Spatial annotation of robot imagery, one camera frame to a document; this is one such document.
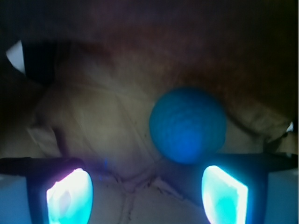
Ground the white plastic bin lid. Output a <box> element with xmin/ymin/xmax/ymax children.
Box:
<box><xmin>6</xmin><ymin>40</ymin><xmax>26</xmax><ymax>74</ymax></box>

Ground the blue ball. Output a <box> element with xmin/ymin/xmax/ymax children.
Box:
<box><xmin>149</xmin><ymin>88</ymin><xmax>227</xmax><ymax>164</ymax></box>

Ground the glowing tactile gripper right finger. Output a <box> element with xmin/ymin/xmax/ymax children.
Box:
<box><xmin>201</xmin><ymin>154</ymin><xmax>299</xmax><ymax>224</ymax></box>

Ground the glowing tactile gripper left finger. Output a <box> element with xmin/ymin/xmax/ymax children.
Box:
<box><xmin>0</xmin><ymin>157</ymin><xmax>93</xmax><ymax>224</ymax></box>

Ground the brown paper bag tray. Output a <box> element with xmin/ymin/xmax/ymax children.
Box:
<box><xmin>0</xmin><ymin>0</ymin><xmax>299</xmax><ymax>223</ymax></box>

